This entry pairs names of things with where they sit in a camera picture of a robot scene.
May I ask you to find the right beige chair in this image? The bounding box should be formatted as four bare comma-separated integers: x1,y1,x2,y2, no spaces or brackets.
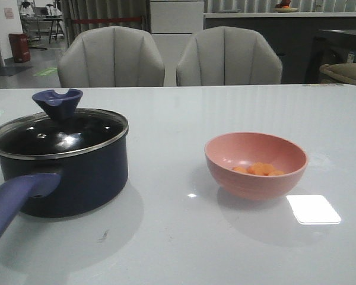
176,26,283,86

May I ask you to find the tan cushion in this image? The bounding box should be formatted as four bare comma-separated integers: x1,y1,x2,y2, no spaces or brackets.
319,63,356,86

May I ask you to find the dark blue saucepan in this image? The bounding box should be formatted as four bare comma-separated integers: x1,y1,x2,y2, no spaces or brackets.
0,133,128,238

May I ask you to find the glass lid with blue knob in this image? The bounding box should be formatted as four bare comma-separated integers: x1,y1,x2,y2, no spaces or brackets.
0,88,129,160

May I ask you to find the black appliance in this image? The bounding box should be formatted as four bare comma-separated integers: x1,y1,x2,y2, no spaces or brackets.
305,30,356,83

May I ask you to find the red trash bin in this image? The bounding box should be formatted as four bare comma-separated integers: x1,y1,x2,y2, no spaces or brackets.
8,33,30,63

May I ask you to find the pink bowl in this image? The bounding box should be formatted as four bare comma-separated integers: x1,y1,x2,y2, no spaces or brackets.
205,132,308,200

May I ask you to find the red barrier belt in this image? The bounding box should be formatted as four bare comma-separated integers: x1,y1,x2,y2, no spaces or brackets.
71,16,144,24

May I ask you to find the left beige chair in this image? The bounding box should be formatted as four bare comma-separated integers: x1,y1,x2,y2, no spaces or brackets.
58,26,165,88

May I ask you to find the beige chair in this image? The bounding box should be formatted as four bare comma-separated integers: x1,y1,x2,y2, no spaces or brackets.
58,26,165,88
176,26,283,86

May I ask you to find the fruit plate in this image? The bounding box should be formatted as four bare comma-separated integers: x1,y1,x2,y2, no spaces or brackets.
274,0,298,13

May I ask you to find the grey kitchen counter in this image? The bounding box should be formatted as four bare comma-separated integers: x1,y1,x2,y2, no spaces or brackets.
205,12,356,84

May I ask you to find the white cabinet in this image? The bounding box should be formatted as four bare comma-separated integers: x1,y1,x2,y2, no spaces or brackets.
150,1,204,87

